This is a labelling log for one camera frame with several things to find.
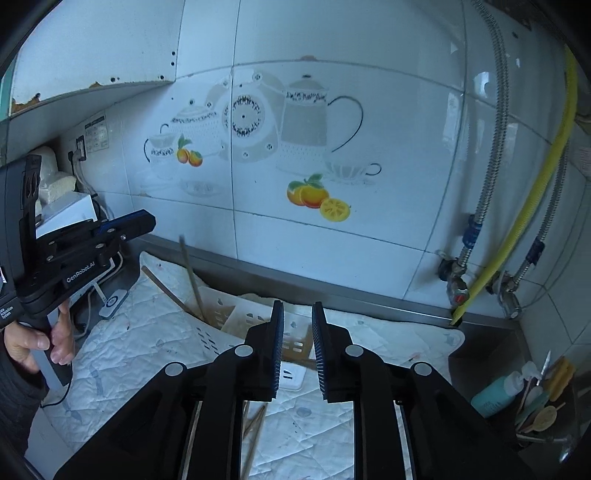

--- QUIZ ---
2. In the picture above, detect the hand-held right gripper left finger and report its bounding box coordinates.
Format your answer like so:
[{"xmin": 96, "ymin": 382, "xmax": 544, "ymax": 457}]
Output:
[{"xmin": 53, "ymin": 300, "xmax": 284, "ymax": 480}]

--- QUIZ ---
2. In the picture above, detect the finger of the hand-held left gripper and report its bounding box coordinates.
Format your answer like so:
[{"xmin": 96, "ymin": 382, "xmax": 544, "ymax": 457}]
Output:
[{"xmin": 95, "ymin": 209, "xmax": 156, "ymax": 241}]

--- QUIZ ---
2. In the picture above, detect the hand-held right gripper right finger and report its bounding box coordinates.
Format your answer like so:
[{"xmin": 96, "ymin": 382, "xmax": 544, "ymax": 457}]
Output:
[{"xmin": 311, "ymin": 301, "xmax": 536, "ymax": 480}]

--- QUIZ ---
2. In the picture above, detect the white plastic utensil basket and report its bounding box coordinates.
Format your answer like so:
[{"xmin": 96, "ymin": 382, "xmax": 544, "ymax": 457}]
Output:
[{"xmin": 187, "ymin": 286, "xmax": 319, "ymax": 393}]

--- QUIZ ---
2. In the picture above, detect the person's left forearm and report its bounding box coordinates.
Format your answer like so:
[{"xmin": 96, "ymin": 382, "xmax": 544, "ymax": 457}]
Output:
[{"xmin": 0, "ymin": 342, "xmax": 49, "ymax": 457}]

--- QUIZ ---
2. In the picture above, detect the person's left hand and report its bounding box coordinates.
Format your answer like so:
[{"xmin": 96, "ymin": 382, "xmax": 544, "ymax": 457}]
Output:
[{"xmin": 4, "ymin": 305, "xmax": 75, "ymax": 374}]

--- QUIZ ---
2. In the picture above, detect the white box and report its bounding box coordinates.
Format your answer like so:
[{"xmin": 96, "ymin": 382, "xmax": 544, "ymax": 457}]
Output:
[{"xmin": 34, "ymin": 191, "xmax": 100, "ymax": 240}]

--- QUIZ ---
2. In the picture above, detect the small white round-button device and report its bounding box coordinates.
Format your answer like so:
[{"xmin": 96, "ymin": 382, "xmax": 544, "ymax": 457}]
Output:
[{"xmin": 98, "ymin": 288, "xmax": 129, "ymax": 320}]

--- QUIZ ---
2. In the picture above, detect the dark wooden chopstick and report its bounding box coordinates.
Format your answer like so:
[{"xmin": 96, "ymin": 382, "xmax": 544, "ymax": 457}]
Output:
[{"xmin": 179, "ymin": 234, "xmax": 207, "ymax": 320}]

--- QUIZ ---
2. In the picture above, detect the light wooden chopstick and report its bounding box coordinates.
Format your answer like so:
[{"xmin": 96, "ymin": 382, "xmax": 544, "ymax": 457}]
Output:
[{"xmin": 140, "ymin": 267, "xmax": 197, "ymax": 318}]

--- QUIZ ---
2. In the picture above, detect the beige lumpy object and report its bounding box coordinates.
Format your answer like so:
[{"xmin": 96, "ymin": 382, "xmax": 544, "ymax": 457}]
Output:
[{"xmin": 28, "ymin": 145, "xmax": 77, "ymax": 205}]

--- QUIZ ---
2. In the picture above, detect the white quilted cloth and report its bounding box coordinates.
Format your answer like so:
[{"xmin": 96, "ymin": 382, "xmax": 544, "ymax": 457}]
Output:
[{"xmin": 44, "ymin": 251, "xmax": 465, "ymax": 480}]

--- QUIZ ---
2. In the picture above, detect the teal plastic bottle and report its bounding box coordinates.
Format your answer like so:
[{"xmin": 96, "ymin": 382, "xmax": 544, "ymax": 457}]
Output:
[{"xmin": 470, "ymin": 360, "xmax": 539, "ymax": 417}]

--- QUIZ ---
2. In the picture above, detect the metal pipe valve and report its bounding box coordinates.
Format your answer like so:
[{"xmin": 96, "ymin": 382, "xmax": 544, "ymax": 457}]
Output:
[{"xmin": 492, "ymin": 272, "xmax": 523, "ymax": 320}]

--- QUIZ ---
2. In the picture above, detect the pale green spoon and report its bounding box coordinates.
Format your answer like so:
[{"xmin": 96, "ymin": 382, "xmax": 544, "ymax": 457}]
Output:
[{"xmin": 514, "ymin": 385, "xmax": 551, "ymax": 428}]

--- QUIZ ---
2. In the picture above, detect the wooden spoon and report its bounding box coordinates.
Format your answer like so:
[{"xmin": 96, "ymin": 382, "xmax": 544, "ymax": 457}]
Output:
[{"xmin": 522, "ymin": 401, "xmax": 567, "ymax": 435}]

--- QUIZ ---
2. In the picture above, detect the yellow sponge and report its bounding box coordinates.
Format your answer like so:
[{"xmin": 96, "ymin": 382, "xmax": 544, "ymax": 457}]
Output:
[{"xmin": 545, "ymin": 357, "xmax": 576, "ymax": 400}]

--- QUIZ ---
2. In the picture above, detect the wall socket with plug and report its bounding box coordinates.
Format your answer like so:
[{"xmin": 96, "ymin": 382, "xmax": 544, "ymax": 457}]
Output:
[{"xmin": 67, "ymin": 135, "xmax": 89, "ymax": 163}]

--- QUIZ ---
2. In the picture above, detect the white wall label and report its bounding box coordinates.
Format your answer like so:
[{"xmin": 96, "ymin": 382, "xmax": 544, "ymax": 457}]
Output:
[{"xmin": 84, "ymin": 115, "xmax": 110, "ymax": 153}]

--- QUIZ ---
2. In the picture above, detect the metal valve with red handle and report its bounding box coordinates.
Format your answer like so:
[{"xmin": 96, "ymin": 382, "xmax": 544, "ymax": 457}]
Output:
[{"xmin": 436, "ymin": 251, "xmax": 472, "ymax": 306}]

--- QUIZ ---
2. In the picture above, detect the yellow gas hose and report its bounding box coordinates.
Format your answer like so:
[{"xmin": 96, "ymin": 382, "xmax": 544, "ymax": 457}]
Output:
[{"xmin": 450, "ymin": 44, "xmax": 580, "ymax": 328}]

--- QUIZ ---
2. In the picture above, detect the short braided metal hose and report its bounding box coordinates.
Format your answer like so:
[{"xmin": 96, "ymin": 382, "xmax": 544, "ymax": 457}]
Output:
[{"xmin": 513, "ymin": 150, "xmax": 572, "ymax": 283}]

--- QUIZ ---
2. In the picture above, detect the long braided metal hose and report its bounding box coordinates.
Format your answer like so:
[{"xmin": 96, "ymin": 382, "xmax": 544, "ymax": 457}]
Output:
[{"xmin": 455, "ymin": 0, "xmax": 509, "ymax": 278}]

